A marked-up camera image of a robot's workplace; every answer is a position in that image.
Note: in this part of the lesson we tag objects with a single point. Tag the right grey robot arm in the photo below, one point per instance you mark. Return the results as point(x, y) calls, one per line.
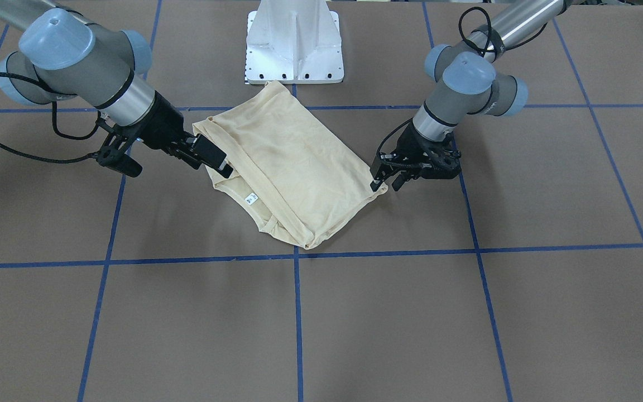
point(63, 55)

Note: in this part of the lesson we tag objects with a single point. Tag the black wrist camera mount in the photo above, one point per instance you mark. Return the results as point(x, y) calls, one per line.
point(113, 152)
point(440, 158)

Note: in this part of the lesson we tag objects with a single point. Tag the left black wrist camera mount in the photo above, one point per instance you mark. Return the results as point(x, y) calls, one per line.
point(440, 158)

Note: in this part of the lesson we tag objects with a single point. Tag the brown paper table cover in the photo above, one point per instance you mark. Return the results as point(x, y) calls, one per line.
point(521, 280)

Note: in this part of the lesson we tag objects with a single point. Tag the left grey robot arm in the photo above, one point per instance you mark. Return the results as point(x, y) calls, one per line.
point(466, 83)

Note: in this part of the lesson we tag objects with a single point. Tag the beige long-sleeve printed shirt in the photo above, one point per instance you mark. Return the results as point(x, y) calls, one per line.
point(297, 180)

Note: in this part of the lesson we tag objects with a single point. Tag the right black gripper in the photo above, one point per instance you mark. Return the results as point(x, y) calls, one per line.
point(161, 124)

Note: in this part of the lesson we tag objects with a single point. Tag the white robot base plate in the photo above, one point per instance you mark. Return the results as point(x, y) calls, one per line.
point(293, 42)

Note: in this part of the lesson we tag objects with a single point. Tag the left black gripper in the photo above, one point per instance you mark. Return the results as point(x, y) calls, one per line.
point(412, 140)

